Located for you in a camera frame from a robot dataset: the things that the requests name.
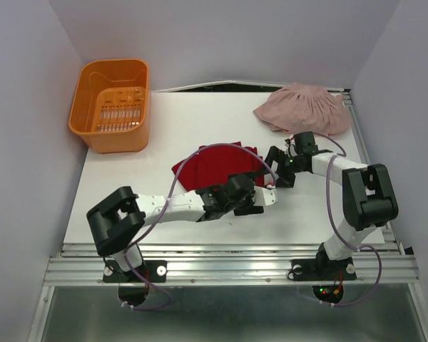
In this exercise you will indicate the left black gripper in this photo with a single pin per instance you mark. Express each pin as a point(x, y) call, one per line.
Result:
point(248, 206)

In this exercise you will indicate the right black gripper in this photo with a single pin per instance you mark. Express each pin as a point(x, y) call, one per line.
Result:
point(284, 180)

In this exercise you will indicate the red pleated skirt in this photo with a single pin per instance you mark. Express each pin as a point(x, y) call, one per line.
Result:
point(214, 166)

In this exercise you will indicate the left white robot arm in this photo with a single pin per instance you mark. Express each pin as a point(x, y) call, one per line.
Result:
point(117, 219)

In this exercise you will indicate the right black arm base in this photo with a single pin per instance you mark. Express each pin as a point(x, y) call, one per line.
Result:
point(321, 268)

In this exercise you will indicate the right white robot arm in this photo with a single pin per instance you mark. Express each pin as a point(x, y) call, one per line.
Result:
point(368, 198)

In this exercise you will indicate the pink pleated skirt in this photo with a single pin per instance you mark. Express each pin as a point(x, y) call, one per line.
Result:
point(299, 108)

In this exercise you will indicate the orange plastic basket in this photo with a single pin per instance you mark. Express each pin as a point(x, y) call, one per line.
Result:
point(110, 108)

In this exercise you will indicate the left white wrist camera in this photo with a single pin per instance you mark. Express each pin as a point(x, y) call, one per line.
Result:
point(265, 196)

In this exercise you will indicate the aluminium rail frame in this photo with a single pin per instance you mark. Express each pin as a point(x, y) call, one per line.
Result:
point(227, 277)

